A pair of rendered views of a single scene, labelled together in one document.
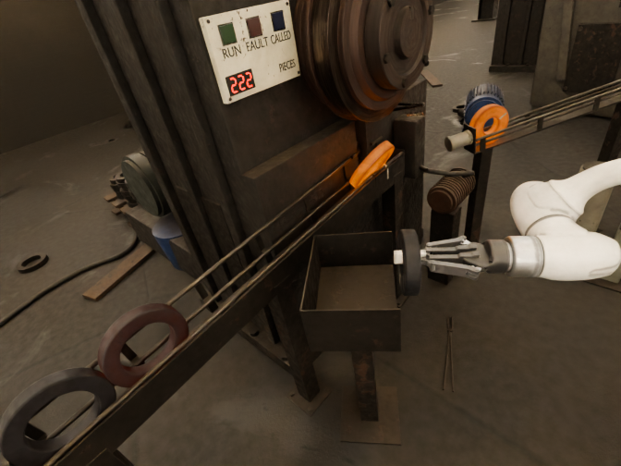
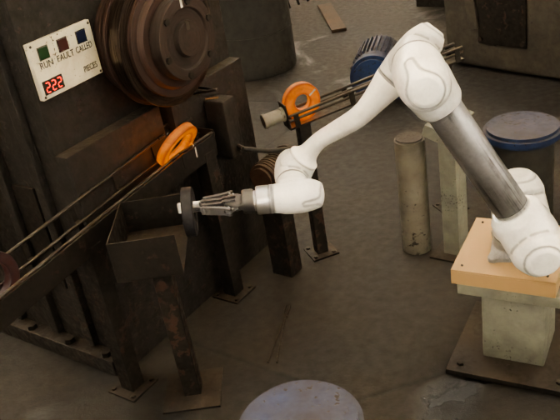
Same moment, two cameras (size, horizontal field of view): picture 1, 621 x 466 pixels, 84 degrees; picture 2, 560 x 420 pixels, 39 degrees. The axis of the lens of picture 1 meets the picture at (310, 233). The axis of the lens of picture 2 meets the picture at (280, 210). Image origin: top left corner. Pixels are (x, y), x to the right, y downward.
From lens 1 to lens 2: 166 cm
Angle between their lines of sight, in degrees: 11
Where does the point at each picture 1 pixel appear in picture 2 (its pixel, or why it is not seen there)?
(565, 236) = (287, 182)
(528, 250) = (262, 192)
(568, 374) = (386, 334)
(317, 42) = (112, 51)
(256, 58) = (65, 66)
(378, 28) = (158, 41)
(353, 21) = (139, 37)
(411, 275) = (185, 215)
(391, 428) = (212, 396)
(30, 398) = not seen: outside the picture
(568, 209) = (299, 165)
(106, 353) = not seen: outside the picture
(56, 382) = not seen: outside the picture
